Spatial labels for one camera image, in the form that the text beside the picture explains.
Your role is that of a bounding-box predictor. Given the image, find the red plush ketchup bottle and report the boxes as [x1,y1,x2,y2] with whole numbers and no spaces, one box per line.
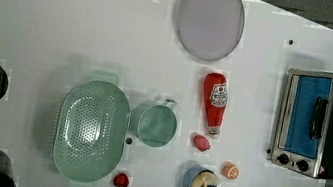
[203,72,228,139]

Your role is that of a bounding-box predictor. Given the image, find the green perforated strainer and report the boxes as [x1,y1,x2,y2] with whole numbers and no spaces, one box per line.
[53,70,131,183]

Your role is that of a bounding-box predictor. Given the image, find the green metal cup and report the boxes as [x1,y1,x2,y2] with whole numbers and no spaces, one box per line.
[130,99,178,148]

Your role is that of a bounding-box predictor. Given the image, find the red plush strawberry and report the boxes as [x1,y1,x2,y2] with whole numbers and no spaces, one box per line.
[193,135,211,152]

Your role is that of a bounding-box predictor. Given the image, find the lavender round plate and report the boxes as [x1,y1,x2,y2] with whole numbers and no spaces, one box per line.
[177,0,245,61]

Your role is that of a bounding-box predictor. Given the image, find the blue bowl with chips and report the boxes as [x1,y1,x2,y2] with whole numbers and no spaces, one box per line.
[182,165,221,187]

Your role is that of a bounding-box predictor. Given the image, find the small red round toy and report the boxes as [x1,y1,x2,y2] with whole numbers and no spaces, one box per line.
[113,173,129,187]

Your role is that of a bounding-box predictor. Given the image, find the orange slice toy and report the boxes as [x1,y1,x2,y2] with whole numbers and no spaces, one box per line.
[223,162,240,180]

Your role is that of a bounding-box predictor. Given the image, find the silver black toaster oven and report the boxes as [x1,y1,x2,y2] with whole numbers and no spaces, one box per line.
[271,69,333,180]

